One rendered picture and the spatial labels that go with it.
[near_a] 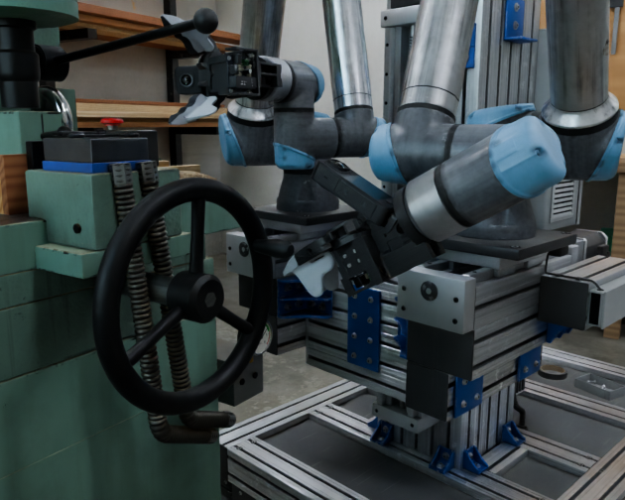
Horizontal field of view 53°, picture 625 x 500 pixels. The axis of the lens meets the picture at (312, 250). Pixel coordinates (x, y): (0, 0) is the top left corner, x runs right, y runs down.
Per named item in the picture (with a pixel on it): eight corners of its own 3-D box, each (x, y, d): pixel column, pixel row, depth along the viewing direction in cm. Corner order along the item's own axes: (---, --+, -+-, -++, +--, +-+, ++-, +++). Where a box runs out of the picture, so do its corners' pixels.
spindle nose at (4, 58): (12, 107, 87) (4, 16, 84) (-11, 107, 90) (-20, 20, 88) (52, 107, 91) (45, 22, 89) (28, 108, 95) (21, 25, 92)
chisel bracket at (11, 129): (23, 173, 87) (18, 110, 85) (-30, 169, 95) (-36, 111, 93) (70, 170, 93) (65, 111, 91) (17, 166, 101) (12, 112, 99)
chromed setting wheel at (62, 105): (63, 160, 105) (58, 83, 103) (22, 157, 112) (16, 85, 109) (79, 159, 107) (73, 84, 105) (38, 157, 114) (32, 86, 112)
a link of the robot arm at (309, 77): (327, 108, 117) (327, 62, 115) (294, 106, 108) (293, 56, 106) (294, 109, 121) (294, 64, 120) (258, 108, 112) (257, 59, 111)
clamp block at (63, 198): (92, 252, 73) (87, 175, 71) (27, 240, 80) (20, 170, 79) (186, 234, 85) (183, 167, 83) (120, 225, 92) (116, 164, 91)
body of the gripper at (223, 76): (232, 43, 92) (282, 52, 102) (190, 50, 97) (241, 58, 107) (235, 95, 94) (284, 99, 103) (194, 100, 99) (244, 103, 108)
